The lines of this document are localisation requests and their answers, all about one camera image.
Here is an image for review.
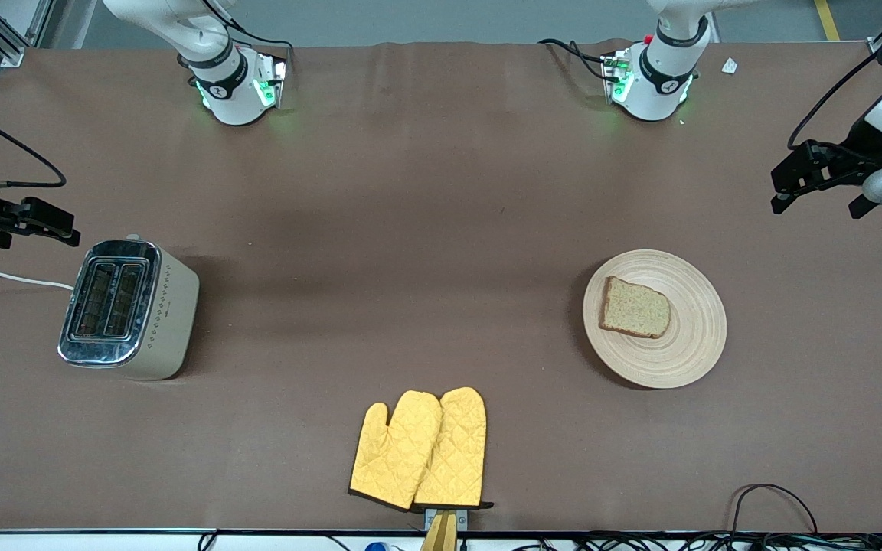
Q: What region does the round light wooden plate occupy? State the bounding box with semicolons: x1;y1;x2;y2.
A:
583;249;727;390

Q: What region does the slice of bread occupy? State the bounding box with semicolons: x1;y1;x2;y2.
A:
599;276;672;339

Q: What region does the cream chrome two-slot toaster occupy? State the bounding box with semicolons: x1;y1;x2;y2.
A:
58;236;201;381

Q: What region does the table cover cloth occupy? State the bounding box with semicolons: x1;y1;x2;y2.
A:
0;38;882;533

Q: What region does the yellow quilted oven mitt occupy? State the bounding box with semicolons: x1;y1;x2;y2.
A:
413;386;494;510
349;390;443;512

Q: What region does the wooden stick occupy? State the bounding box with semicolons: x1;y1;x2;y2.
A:
420;511;459;551

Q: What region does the white toaster power cable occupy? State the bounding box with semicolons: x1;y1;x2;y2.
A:
0;271;74;291

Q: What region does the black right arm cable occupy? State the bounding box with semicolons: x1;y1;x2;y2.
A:
0;99;67;190

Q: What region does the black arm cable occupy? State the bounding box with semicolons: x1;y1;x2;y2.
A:
0;99;67;190
787;0;882;151

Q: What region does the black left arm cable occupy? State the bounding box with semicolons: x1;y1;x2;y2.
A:
787;0;882;151

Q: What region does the aluminium frame profile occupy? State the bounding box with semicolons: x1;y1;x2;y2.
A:
0;0;55;68

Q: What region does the black left base cable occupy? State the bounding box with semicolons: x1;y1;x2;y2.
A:
538;38;612;82

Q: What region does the black base cable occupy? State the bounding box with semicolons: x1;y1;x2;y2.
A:
207;0;294;54
538;38;612;82

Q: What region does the black right base cable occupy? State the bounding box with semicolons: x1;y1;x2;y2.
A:
207;0;294;54

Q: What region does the black red cable loop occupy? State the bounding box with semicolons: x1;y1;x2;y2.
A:
728;483;820;536

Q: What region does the black cable bundle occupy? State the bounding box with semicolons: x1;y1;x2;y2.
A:
460;531;882;551

